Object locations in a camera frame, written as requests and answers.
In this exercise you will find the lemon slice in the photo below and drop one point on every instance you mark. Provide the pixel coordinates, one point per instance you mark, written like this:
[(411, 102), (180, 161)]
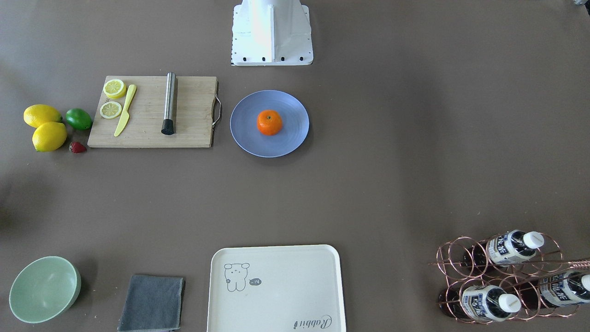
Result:
[(114, 88), (110, 110)]

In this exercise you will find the green bowl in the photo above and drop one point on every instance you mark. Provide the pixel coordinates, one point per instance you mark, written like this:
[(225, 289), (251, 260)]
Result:
[(44, 289)]

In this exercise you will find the yellow lemon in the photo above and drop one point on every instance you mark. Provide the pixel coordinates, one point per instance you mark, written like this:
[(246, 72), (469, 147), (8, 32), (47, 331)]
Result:
[(49, 136), (38, 114)]

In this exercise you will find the red strawberry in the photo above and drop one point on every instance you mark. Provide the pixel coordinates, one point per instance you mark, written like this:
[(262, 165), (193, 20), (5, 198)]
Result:
[(77, 148)]

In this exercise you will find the steel muddler black tip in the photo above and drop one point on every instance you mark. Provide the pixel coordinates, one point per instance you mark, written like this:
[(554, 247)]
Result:
[(168, 125)]

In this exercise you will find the copper wire bottle rack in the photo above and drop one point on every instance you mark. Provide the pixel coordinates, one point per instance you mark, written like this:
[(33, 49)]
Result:
[(549, 260)]

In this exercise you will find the orange tangerine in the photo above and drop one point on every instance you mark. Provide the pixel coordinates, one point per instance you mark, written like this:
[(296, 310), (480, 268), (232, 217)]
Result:
[(269, 122)]

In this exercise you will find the green lime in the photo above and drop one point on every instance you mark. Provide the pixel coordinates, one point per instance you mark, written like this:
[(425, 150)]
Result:
[(78, 119)]

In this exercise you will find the wooden cutting board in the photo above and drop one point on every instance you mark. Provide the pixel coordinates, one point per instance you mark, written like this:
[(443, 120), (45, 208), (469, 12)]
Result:
[(194, 115)]

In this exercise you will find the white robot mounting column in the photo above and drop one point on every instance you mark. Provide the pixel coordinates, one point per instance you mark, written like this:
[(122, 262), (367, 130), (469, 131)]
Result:
[(271, 33)]

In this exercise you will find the dark tea bottle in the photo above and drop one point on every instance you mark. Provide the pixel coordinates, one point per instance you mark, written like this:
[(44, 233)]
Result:
[(510, 248), (479, 304), (559, 290)]

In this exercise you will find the beige rabbit tray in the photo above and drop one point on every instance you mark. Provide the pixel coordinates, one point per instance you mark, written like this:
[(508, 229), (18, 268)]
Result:
[(295, 288)]

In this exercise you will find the grey folded cloth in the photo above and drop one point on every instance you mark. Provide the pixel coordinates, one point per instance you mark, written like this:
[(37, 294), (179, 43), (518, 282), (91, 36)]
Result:
[(153, 304)]

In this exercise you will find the yellow plastic knife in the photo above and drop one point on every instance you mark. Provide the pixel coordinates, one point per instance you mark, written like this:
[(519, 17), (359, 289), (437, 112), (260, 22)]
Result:
[(125, 116)]

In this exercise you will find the blue plate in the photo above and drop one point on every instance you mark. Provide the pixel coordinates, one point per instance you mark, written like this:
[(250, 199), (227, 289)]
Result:
[(244, 129)]

